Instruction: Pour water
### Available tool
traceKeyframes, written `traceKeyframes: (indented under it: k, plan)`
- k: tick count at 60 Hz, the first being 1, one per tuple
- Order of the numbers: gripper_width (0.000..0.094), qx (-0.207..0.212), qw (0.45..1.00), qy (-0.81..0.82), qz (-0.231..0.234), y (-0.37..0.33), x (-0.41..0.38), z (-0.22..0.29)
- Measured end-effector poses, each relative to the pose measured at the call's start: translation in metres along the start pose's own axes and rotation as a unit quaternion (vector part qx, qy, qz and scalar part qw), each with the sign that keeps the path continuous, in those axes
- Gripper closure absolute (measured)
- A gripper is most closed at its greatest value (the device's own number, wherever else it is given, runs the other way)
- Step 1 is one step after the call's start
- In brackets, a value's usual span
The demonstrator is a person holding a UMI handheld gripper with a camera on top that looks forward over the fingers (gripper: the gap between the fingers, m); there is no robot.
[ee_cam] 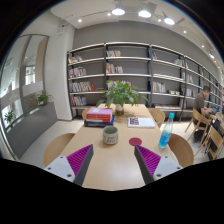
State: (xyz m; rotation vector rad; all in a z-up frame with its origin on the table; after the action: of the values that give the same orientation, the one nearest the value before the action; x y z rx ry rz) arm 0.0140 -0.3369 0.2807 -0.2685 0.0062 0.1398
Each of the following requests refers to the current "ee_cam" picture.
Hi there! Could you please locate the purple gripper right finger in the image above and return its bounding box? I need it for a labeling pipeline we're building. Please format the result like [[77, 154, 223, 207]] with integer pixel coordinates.
[[134, 145, 182, 184]]

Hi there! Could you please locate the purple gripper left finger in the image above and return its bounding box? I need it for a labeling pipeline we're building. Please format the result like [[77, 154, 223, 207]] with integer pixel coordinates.
[[45, 144, 94, 186]]

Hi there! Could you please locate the blue plastic water bottle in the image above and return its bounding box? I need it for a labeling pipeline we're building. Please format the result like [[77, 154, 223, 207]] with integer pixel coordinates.
[[158, 113, 175, 148]]

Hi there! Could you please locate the wooden chair front left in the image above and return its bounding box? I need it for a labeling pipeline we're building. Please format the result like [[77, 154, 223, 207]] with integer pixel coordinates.
[[43, 133, 75, 167]]

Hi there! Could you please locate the round red coaster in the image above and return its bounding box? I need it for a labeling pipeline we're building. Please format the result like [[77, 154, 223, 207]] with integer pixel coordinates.
[[129, 137, 142, 146]]

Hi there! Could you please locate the wooden chair front right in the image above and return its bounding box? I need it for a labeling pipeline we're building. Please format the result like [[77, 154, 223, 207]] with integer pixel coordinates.
[[168, 134, 194, 168]]

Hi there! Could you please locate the dark blue book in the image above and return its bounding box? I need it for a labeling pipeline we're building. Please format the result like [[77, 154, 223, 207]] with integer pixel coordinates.
[[84, 115, 115, 128]]

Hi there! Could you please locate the white open magazine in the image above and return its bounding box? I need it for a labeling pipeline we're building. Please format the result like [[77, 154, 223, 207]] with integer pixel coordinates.
[[128, 117, 155, 128]]

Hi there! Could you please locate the green ceramic mug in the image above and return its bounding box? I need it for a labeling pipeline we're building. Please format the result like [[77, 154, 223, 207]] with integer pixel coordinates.
[[103, 126, 118, 145]]

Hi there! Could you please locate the wooden chair far right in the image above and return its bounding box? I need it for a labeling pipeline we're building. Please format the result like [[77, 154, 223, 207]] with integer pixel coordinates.
[[149, 108, 165, 127]]

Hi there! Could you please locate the wooden chair far left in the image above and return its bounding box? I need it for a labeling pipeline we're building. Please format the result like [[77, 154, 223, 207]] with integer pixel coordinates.
[[82, 107, 91, 120]]

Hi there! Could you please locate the red and pink book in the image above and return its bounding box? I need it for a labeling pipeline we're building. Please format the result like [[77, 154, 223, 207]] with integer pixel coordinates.
[[87, 107, 112, 122]]

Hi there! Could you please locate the wooden chair under man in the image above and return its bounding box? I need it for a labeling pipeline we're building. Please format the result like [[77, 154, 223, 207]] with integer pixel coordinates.
[[189, 109, 210, 143]]

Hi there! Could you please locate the wooden chair right edge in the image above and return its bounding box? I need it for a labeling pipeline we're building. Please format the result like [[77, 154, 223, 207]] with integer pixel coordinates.
[[202, 127, 223, 160]]

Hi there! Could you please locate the small plant on ledge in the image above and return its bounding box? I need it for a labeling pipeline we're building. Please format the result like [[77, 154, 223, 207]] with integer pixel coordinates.
[[37, 91, 50, 106]]

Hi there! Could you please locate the seated man brown shirt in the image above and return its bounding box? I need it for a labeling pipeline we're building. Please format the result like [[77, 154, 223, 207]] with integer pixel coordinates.
[[193, 85, 212, 142]]

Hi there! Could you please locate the green potted plant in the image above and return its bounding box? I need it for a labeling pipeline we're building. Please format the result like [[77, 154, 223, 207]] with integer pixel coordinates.
[[96, 80, 148, 116]]

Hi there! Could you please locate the plant by window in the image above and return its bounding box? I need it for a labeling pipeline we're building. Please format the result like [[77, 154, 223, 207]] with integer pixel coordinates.
[[4, 110, 16, 125]]

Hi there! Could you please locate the large grey bookshelf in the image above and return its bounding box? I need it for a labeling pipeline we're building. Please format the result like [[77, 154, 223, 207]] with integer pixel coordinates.
[[67, 42, 222, 119]]

